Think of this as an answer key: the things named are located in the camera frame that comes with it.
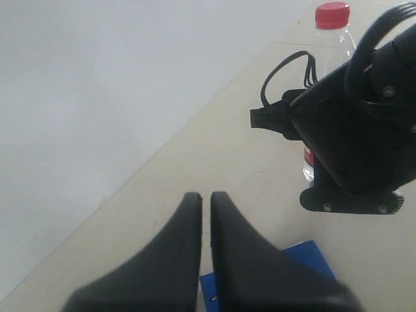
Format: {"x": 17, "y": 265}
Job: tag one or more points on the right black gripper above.
{"x": 336, "y": 201}

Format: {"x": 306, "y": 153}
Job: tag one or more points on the clear red-label water bottle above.
{"x": 333, "y": 44}

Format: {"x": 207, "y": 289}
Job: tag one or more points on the blue ring binder notebook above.
{"x": 269, "y": 275}

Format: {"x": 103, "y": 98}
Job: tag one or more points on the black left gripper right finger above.
{"x": 230, "y": 231}

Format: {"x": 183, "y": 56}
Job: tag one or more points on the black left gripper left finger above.
{"x": 163, "y": 276}

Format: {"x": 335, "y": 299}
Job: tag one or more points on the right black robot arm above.
{"x": 359, "y": 122}

